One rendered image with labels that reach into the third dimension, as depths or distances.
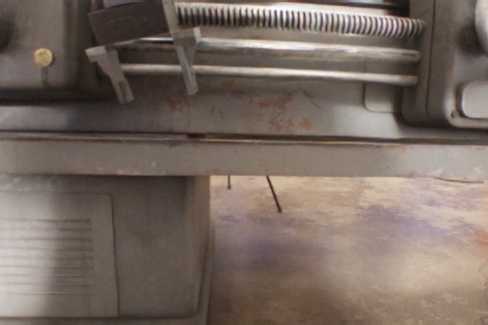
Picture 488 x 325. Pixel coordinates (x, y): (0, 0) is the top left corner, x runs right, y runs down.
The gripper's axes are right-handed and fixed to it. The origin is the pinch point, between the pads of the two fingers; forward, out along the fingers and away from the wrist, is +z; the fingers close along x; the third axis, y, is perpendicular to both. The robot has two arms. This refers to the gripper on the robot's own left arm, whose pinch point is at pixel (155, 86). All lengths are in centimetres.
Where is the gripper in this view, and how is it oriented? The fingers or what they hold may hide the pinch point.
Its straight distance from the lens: 51.4
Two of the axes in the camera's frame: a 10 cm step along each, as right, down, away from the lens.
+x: -9.8, 0.7, 1.9
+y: 1.3, -5.1, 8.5
